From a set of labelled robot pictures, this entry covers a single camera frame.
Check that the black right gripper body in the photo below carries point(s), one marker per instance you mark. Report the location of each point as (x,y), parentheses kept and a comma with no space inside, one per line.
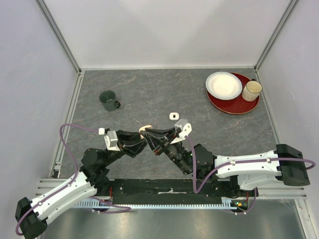
(166,144)

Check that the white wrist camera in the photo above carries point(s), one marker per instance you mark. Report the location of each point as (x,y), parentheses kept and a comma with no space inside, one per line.
(110,138)
(183,128)

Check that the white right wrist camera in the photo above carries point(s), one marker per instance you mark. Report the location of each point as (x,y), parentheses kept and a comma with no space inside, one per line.
(183,128)

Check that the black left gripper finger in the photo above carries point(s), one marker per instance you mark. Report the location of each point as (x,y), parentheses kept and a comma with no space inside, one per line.
(139,147)
(126,137)

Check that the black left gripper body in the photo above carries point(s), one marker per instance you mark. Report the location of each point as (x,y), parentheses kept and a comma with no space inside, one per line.
(120,146)

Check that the dark green mug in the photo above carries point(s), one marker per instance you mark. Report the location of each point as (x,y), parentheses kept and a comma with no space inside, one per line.
(108,100)

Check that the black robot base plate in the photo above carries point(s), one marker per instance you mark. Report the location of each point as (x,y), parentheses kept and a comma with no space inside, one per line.
(171,192)

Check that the white earbud charging case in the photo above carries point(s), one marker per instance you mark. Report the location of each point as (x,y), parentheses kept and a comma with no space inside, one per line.
(174,116)

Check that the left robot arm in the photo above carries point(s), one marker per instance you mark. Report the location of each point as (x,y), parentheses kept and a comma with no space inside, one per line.
(33,216)

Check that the white plate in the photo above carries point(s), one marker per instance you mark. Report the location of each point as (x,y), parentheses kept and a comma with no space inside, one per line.
(223,85)

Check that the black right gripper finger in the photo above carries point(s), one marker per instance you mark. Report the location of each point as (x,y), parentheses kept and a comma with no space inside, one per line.
(160,133)
(153,140)

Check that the beige patterned cup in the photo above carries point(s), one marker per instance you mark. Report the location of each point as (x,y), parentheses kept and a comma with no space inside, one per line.
(251,90)

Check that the red round tray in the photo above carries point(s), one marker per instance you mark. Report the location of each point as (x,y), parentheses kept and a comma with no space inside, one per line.
(237,106)

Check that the beige earbud charging case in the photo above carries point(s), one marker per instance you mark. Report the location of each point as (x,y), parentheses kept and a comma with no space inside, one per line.
(143,128)

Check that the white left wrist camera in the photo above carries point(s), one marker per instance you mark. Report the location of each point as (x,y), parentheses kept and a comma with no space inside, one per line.
(110,138)

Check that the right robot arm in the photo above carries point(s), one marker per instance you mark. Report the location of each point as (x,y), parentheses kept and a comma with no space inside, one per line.
(247,172)

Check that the light blue cable duct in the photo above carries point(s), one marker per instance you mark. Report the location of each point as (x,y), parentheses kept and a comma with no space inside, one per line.
(95,204)

